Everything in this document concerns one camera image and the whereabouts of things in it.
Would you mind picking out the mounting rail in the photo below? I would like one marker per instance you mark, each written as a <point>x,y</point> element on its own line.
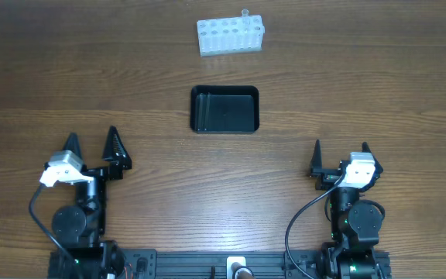
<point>192,265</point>

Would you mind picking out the black tray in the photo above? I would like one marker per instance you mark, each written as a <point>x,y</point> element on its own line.
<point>230,112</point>

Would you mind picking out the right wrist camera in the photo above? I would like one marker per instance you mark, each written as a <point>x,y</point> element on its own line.
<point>358,170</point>

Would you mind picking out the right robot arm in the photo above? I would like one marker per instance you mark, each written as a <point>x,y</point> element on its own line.
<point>362,224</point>

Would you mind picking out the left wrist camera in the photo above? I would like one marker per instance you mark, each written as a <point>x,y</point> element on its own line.
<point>66,168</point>

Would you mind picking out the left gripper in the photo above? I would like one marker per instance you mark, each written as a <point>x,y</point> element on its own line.
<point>108,173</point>

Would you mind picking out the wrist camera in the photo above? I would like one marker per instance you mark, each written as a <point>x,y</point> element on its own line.
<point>358,170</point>
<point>66,168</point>

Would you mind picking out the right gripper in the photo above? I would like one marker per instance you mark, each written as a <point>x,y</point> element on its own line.
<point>325,176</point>

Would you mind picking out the white test tube rack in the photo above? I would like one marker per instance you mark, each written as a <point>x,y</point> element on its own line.
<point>227,40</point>

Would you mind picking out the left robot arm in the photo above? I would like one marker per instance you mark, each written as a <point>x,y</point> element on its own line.
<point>70,224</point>

